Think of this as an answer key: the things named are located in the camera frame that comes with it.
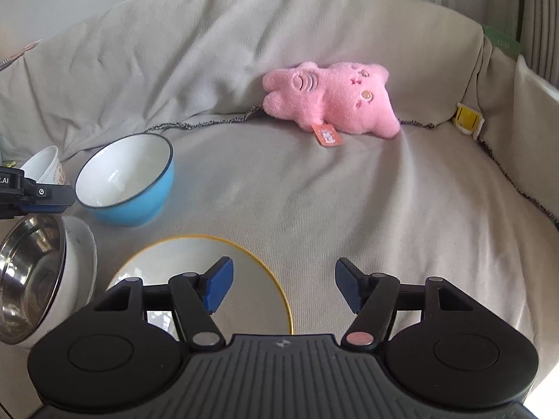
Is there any large white bamboo print bowl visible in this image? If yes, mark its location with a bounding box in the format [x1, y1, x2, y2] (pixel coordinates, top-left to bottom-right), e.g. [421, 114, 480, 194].
[9, 216, 99, 350]

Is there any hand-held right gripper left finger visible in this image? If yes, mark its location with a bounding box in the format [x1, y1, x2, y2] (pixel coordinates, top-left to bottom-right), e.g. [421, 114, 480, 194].
[98, 257, 235, 350]

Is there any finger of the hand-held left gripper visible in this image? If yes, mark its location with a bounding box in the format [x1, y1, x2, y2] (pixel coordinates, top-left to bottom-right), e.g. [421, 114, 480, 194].
[0, 203, 28, 220]
[22, 179, 76, 214]

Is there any white paper cup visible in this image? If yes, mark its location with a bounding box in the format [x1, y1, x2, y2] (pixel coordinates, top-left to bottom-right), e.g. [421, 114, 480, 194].
[20, 145, 71, 187]

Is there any cream fringed cloth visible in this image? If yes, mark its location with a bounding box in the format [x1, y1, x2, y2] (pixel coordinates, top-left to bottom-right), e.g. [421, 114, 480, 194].
[478, 30, 559, 232]

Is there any striped curtain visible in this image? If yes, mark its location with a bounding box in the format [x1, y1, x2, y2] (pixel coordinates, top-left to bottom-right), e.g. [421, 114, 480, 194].
[520, 0, 559, 92]

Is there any stainless steel bowl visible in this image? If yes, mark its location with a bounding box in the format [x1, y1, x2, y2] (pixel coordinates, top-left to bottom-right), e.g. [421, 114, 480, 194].
[0, 215, 67, 345]

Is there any pink plush toy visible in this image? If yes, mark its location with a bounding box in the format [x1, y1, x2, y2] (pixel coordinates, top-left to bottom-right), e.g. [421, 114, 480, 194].
[262, 62, 401, 147]

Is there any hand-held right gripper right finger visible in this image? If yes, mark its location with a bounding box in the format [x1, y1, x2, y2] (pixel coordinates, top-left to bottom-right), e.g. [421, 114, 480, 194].
[334, 257, 470, 352]

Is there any green box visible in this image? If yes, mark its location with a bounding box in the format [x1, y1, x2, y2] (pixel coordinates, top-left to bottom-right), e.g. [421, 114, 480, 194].
[482, 25, 523, 57]

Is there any white yellow-rimmed bowl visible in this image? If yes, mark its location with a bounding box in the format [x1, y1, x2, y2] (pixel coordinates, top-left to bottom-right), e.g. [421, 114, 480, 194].
[105, 236, 294, 343]

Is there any blue bowl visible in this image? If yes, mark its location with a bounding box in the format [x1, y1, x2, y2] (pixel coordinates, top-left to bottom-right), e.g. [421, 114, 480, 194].
[75, 133, 176, 228]

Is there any yellow and white buckle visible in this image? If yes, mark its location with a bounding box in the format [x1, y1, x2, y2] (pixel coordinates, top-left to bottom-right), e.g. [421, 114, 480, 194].
[453, 102, 486, 139]

